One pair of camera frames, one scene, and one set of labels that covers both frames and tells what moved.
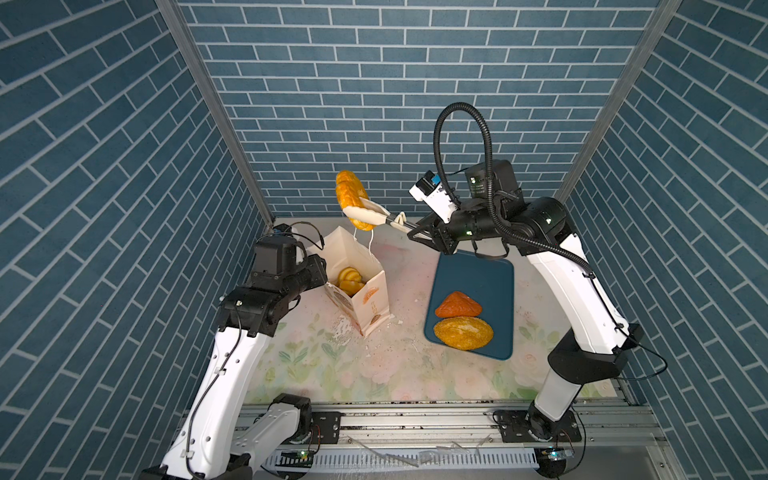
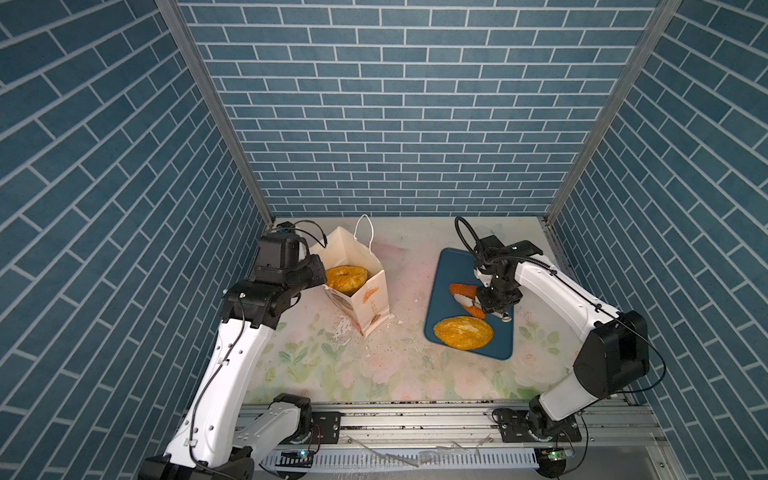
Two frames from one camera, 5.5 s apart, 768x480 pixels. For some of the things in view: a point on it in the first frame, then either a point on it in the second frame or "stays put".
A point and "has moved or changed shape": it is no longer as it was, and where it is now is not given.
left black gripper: (318, 272) stays put
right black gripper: (438, 231) → (486, 302)
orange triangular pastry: (458, 305) has moved or changed shape
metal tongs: (368, 217) → (467, 301)
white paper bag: (355, 280) stays put
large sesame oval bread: (463, 333) stays put
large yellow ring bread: (349, 191) → (345, 279)
